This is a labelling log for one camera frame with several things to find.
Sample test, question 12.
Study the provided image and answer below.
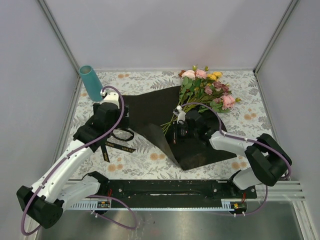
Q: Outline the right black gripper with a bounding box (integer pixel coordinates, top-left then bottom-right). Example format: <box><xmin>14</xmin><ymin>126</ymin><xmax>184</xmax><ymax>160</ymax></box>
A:
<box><xmin>161</xmin><ymin>121</ymin><xmax>198</xmax><ymax>144</ymax></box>

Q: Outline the black wrapping paper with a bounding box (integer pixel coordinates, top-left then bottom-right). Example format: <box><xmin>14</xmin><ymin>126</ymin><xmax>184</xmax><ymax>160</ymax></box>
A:
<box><xmin>123</xmin><ymin>86</ymin><xmax>236</xmax><ymax>171</ymax></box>

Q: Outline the black printed ribbon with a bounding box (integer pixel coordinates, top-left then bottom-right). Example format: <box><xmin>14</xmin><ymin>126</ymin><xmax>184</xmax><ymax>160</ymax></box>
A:
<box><xmin>100</xmin><ymin>128</ymin><xmax>136</xmax><ymax>163</ymax></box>

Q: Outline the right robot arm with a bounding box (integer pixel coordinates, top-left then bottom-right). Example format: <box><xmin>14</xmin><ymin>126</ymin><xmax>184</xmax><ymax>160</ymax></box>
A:
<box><xmin>168</xmin><ymin>106</ymin><xmax>292</xmax><ymax>198</ymax></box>

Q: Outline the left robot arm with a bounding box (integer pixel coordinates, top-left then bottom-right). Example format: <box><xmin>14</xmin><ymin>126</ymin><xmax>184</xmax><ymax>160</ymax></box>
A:
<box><xmin>16</xmin><ymin>90</ymin><xmax>129</xmax><ymax>236</ymax></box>

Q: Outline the teal cylindrical vase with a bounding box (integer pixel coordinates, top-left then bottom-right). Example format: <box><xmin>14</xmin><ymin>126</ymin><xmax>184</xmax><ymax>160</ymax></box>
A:
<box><xmin>79</xmin><ymin>65</ymin><xmax>103</xmax><ymax>102</ymax></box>

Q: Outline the floral tablecloth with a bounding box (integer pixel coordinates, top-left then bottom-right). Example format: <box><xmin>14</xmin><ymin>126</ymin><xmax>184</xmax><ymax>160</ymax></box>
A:
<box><xmin>72</xmin><ymin>70</ymin><xmax>272</xmax><ymax>180</ymax></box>

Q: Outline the flower bouquet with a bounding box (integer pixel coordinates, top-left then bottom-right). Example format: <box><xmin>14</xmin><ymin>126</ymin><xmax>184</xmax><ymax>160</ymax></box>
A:
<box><xmin>159</xmin><ymin>64</ymin><xmax>242</xmax><ymax>137</ymax></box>

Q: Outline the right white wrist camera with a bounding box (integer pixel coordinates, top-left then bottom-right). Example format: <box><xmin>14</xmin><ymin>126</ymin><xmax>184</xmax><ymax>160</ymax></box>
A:
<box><xmin>173</xmin><ymin>105</ymin><xmax>186</xmax><ymax>124</ymax></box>

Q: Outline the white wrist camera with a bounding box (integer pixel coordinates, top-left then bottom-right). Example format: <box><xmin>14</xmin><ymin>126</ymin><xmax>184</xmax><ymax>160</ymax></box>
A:
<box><xmin>173</xmin><ymin>105</ymin><xmax>186</xmax><ymax>124</ymax></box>
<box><xmin>100</xmin><ymin>90</ymin><xmax>120</xmax><ymax>109</ymax></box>

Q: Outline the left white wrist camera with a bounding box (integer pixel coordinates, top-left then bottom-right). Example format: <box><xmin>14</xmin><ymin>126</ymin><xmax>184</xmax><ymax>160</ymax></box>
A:
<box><xmin>100</xmin><ymin>90</ymin><xmax>120</xmax><ymax>109</ymax></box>

